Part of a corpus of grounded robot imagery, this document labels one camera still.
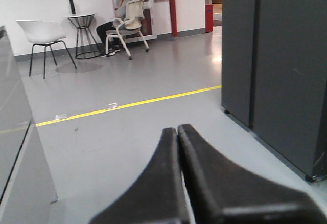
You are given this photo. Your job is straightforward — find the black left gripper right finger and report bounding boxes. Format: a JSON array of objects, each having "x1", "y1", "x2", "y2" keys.
[{"x1": 178, "y1": 124, "x2": 323, "y2": 223}]

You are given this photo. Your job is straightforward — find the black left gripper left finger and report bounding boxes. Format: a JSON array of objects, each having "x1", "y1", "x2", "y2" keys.
[{"x1": 90, "y1": 128, "x2": 190, "y2": 223}]

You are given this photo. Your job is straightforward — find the glossy grey cabinet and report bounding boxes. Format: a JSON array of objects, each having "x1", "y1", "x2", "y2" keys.
[{"x1": 1, "y1": 26, "x2": 58, "y2": 223}]

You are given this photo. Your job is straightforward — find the dark grey tall cabinet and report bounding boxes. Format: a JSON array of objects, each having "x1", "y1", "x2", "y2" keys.
[{"x1": 222, "y1": 0, "x2": 326, "y2": 182}]

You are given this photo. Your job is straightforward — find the white round side table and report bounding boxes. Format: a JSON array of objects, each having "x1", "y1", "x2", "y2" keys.
[{"x1": 63, "y1": 13, "x2": 101, "y2": 60}]

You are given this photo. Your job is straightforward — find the beige rolling chair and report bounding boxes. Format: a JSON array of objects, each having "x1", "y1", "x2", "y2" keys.
[{"x1": 105, "y1": 0, "x2": 149, "y2": 60}]

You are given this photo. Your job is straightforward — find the red bin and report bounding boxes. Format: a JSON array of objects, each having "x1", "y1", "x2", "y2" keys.
[{"x1": 205, "y1": 4, "x2": 214, "y2": 33}]

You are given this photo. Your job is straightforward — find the white shell chair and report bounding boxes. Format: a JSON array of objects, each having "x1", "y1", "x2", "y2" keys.
[{"x1": 16, "y1": 20, "x2": 77, "y2": 79}]

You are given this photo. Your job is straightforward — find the black bottle on table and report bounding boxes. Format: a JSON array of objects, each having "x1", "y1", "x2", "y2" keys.
[{"x1": 69, "y1": 0, "x2": 76, "y2": 15}]

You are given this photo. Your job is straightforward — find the seated person in grey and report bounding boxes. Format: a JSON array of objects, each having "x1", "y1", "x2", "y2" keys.
[{"x1": 96, "y1": 0, "x2": 132, "y2": 57}]

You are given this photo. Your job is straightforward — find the red door frame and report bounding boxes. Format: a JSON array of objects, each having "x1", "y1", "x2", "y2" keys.
[{"x1": 154, "y1": 0, "x2": 178, "y2": 38}]

